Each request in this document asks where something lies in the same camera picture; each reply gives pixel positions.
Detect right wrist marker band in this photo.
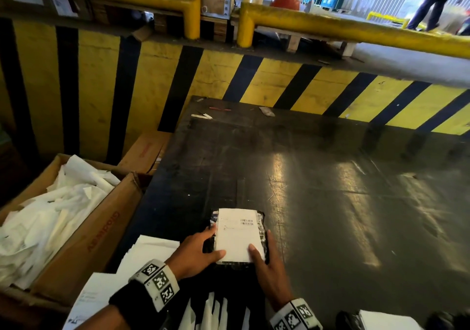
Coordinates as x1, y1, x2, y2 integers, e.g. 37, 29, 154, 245
270, 298, 324, 330

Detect left wrist marker band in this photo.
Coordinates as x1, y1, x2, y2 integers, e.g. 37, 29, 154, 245
129, 259, 180, 312

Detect white paper strips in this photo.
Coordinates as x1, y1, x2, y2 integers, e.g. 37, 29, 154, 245
178, 292, 251, 330

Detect wrist marker band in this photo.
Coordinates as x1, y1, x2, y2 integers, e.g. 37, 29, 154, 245
129, 259, 180, 312
270, 298, 324, 330

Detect black parcel with white label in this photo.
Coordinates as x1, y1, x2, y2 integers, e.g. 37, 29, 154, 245
209, 209, 270, 266
336, 309, 425, 330

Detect wooden pallet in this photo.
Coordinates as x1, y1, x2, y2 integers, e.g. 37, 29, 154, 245
88, 0, 229, 43

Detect person's left hand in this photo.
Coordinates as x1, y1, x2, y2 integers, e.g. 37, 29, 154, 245
165, 225, 226, 281

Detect brown cardboard flap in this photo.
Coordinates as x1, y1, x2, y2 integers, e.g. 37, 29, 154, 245
117, 131, 173, 176

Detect person's left forearm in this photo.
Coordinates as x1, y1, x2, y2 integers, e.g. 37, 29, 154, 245
75, 280, 170, 330

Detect brown cardboard box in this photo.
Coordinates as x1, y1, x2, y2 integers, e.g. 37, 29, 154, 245
0, 153, 144, 306

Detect orange hard hat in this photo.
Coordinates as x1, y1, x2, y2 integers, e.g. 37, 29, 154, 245
271, 0, 301, 11

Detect person's right hand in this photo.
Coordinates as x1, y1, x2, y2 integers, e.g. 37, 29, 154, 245
248, 230, 295, 310

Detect pile of white papers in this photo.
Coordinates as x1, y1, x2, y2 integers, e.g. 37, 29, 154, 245
0, 155, 121, 291

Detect small yellow barrier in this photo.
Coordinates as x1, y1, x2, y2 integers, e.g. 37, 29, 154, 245
366, 11, 427, 30

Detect white pallet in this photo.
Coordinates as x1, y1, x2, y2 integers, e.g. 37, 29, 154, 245
256, 10, 359, 57

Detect stack of white sheets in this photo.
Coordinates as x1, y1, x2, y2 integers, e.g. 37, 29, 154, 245
62, 235, 181, 330

